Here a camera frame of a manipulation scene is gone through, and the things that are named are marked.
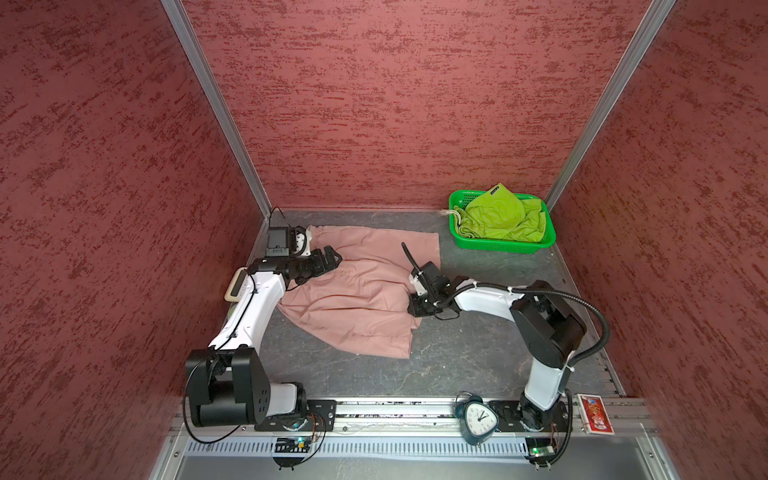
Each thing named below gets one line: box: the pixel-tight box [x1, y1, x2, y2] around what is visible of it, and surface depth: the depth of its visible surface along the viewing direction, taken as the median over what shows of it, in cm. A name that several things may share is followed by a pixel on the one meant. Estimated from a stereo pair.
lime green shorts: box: [453, 183, 547, 242], surface depth 115 cm
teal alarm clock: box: [455, 391, 499, 445], surface depth 72 cm
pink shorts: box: [278, 225, 441, 359], surface depth 94 cm
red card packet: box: [576, 393, 615, 435], surface depth 75 cm
